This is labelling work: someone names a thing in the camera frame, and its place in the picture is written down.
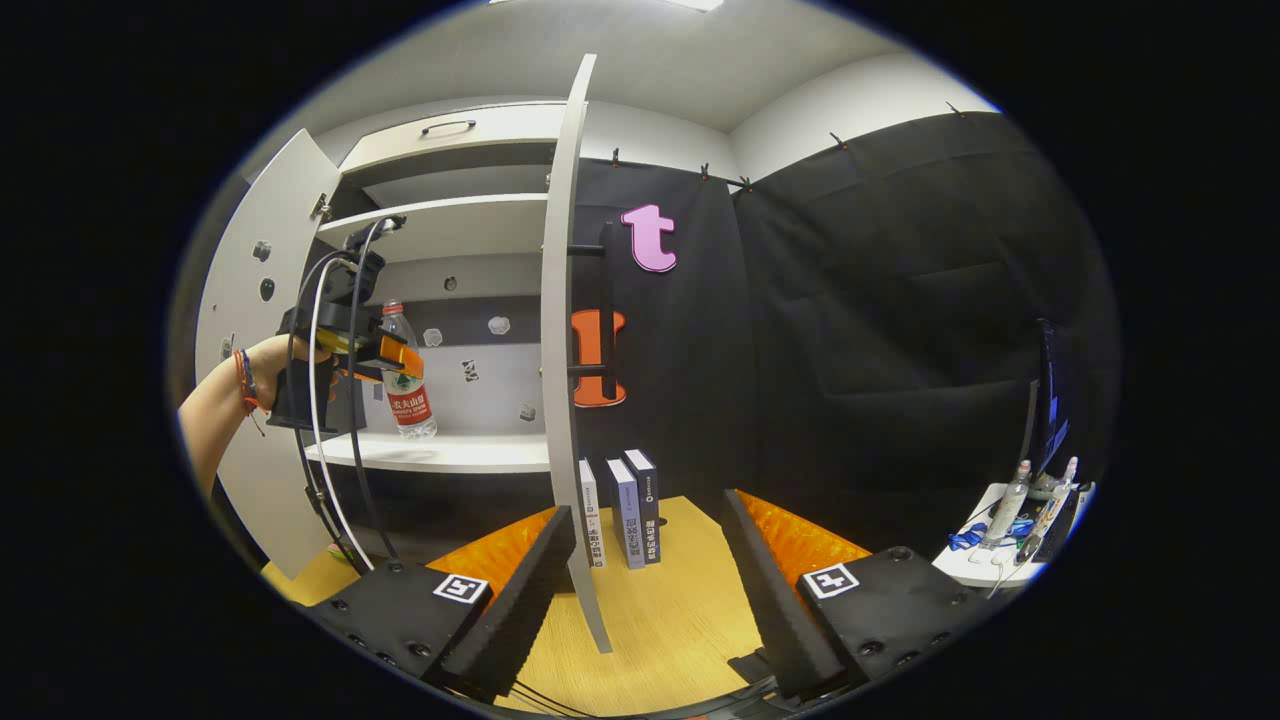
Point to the white book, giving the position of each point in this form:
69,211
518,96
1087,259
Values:
590,520

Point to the grey blue book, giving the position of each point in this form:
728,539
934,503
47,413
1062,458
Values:
628,520

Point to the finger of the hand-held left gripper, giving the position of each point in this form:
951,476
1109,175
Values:
400,355

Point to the wide ceiling light panel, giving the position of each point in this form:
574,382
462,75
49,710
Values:
700,4

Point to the clear plastic water bottle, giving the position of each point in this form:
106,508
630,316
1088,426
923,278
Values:
410,405

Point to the blue object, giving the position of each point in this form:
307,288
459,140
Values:
965,540

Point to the white side table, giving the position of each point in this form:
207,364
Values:
965,570

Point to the white cabinet door hat sticker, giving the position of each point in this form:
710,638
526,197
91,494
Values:
560,300

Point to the black backdrop cloth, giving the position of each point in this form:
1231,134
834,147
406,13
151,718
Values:
900,330

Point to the clear spray bottle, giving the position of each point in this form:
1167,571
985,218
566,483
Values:
1055,505
1008,505

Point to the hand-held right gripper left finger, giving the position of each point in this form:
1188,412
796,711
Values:
515,620

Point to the dark computer monitor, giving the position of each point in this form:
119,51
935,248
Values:
1050,400

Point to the white cabinet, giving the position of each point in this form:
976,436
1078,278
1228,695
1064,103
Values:
480,390

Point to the white cabinet door phone sticker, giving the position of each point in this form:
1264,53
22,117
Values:
265,510

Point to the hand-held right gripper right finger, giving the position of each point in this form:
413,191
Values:
775,610

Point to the white cabinet shelf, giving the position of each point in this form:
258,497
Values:
450,452
450,225

